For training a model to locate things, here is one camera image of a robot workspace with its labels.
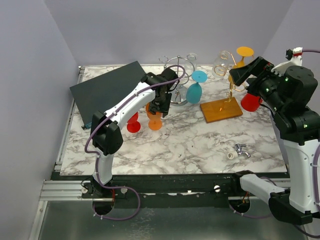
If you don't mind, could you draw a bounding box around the red wine glass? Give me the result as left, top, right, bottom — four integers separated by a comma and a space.
240, 93, 263, 112
126, 112, 141, 133

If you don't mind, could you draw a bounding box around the clear glass on silver rack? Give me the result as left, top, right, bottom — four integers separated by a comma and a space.
184, 53, 198, 76

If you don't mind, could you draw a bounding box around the aluminium frame rail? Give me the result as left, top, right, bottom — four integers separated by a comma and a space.
39, 180, 113, 202

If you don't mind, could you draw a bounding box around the orange wine glass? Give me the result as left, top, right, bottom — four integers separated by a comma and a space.
145, 103, 163, 131

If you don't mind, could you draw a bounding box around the black mounting rail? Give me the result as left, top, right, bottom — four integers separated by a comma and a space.
82, 172, 253, 210

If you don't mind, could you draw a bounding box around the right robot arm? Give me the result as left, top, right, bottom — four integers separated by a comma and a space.
229, 56, 320, 226

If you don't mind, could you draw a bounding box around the gold wire glass rack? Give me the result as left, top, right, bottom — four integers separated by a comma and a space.
199, 49, 248, 124

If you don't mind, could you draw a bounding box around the purple cable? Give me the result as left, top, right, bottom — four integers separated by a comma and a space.
84, 64, 186, 222
232, 48, 320, 238

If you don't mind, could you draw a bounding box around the yellow wine glass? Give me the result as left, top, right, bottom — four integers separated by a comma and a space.
229, 46, 255, 69

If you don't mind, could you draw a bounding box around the chrome faucet tap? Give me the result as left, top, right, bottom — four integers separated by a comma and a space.
234, 143, 251, 158

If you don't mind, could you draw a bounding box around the silver wire glass rack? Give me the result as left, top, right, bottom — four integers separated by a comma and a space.
158, 55, 192, 106

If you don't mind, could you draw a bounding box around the clear ribbed wine glass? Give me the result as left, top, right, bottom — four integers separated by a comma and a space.
211, 50, 234, 79

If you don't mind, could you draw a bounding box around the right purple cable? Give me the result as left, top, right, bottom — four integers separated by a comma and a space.
232, 48, 320, 238

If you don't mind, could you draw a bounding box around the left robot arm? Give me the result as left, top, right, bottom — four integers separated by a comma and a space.
84, 67, 181, 198

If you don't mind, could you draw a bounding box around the black network switch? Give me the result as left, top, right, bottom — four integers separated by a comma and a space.
70, 61, 146, 130

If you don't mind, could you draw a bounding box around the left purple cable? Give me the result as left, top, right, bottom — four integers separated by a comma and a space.
84, 64, 186, 222

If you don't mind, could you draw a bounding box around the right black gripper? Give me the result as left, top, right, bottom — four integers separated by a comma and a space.
230, 54, 286, 113

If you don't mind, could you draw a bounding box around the blue wine glass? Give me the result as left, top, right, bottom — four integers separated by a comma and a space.
186, 70, 208, 104

